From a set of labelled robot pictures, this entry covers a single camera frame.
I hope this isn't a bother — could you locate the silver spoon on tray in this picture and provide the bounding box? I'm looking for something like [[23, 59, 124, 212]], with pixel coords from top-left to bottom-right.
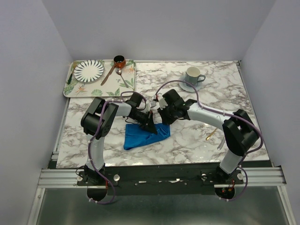
[[116, 68, 129, 88]]

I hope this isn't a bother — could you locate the aluminium frame rail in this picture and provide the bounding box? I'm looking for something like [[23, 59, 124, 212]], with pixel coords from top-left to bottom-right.
[[37, 165, 286, 188]]

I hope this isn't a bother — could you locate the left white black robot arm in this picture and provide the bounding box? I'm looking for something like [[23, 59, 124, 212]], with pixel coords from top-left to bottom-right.
[[81, 91, 158, 185]]

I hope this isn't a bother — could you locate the gold spoon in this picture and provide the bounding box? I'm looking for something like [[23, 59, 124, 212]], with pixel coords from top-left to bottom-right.
[[206, 128, 218, 140]]

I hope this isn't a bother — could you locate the silver utensil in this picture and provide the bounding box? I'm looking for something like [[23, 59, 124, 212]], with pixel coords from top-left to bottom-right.
[[217, 138, 225, 150]]

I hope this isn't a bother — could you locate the brown ceramic pot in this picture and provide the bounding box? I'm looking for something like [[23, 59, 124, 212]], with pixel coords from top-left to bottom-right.
[[113, 55, 126, 69]]

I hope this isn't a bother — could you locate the grey blue mug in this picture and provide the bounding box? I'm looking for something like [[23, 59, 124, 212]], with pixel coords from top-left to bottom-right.
[[185, 67, 206, 86]]

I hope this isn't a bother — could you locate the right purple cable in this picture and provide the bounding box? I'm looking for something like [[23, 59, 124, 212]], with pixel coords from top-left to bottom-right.
[[154, 80, 264, 202]]

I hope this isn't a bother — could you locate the dark green handled utensil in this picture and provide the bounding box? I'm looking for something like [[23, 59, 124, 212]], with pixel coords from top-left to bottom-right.
[[67, 69, 73, 85]]

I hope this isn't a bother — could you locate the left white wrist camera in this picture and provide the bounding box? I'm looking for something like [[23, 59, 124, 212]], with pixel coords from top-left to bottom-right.
[[142, 101, 157, 113]]

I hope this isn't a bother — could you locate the wooden handled knife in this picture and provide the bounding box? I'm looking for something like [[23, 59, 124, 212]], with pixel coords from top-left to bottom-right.
[[101, 64, 115, 86]]

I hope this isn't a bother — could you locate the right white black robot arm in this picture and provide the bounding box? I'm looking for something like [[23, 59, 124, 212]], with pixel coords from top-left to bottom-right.
[[156, 89, 263, 184]]

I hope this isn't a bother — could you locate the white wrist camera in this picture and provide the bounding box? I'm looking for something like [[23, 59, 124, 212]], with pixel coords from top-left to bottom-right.
[[142, 101, 157, 113], [156, 95, 168, 110]]

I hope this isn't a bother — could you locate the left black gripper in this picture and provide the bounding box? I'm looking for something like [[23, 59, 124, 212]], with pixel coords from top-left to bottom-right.
[[130, 110, 157, 135]]

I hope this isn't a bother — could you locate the blue satin napkin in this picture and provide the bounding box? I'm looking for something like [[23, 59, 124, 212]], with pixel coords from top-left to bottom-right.
[[123, 123, 171, 150]]

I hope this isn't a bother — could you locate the floral serving tray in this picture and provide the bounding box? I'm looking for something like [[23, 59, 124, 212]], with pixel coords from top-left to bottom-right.
[[63, 59, 136, 98]]

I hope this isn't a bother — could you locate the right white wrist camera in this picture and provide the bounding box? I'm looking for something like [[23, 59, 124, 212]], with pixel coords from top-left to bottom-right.
[[156, 95, 168, 110]]

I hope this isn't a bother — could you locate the striped white blue plate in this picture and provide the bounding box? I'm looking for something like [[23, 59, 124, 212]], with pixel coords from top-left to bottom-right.
[[73, 60, 105, 83]]

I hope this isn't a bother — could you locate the grey blue saucer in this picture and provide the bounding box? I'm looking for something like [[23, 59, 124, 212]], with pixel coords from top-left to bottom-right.
[[179, 75, 202, 92]]

